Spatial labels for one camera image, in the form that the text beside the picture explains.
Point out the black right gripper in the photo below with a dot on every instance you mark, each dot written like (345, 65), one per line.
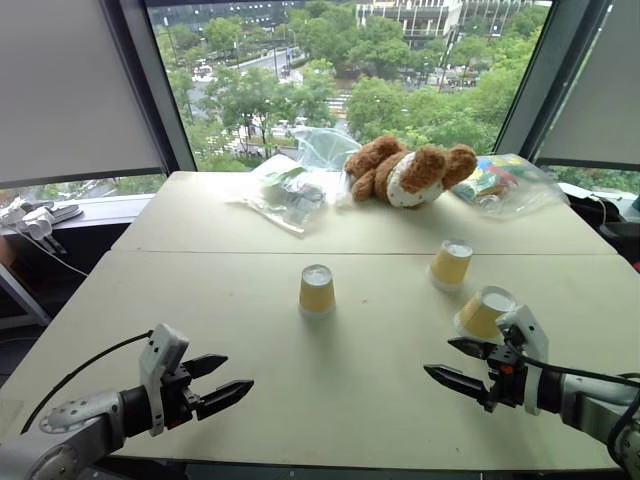
(505, 375)

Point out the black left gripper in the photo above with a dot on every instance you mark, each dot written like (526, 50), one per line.
(176, 395)

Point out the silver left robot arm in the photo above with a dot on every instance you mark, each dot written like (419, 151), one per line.
(80, 425)

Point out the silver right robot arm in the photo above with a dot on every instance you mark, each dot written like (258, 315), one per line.
(590, 405)

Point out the yellow paper cup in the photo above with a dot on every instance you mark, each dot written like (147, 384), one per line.
(450, 265)
(482, 312)
(316, 291)

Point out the plastic bag with colourful toys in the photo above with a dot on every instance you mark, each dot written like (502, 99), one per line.
(505, 187)

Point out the clear plastic bag with packets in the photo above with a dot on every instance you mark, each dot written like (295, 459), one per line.
(282, 197)

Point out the brown teddy bear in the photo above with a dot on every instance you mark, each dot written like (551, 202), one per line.
(407, 172)

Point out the black bag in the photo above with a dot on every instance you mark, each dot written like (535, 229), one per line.
(612, 220)

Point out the white device on windowsill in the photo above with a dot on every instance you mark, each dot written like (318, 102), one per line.
(35, 217)

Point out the clear crumpled plastic bag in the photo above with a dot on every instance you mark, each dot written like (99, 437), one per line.
(325, 150)

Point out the white roller blind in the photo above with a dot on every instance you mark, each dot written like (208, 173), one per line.
(595, 85)
(75, 90)

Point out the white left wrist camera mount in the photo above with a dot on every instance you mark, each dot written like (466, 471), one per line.
(159, 364)

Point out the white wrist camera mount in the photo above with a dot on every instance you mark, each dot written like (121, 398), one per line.
(159, 364)
(525, 340)

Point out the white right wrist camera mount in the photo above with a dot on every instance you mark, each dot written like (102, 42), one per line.
(525, 340)

